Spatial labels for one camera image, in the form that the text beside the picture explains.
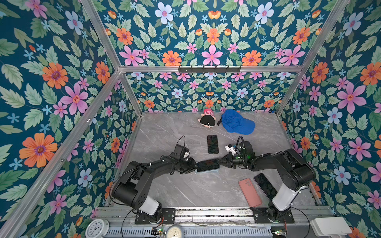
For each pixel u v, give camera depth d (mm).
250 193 822
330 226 1164
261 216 732
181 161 770
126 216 733
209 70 932
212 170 878
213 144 956
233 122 1123
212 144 958
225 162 821
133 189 445
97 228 676
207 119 1065
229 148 885
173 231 663
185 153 784
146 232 703
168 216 735
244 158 767
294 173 467
